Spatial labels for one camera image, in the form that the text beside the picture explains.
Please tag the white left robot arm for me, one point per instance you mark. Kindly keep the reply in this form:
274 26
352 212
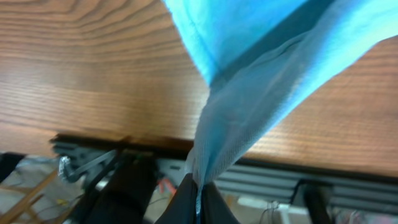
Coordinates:
126 197

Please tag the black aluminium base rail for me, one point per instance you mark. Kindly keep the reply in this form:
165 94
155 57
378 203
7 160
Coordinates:
87 157

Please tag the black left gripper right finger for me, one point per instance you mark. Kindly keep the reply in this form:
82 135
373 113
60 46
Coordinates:
214 209

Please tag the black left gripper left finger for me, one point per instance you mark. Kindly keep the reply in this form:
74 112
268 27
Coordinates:
182 207

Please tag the light blue t-shirt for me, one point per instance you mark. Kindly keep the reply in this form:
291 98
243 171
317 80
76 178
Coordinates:
262 58

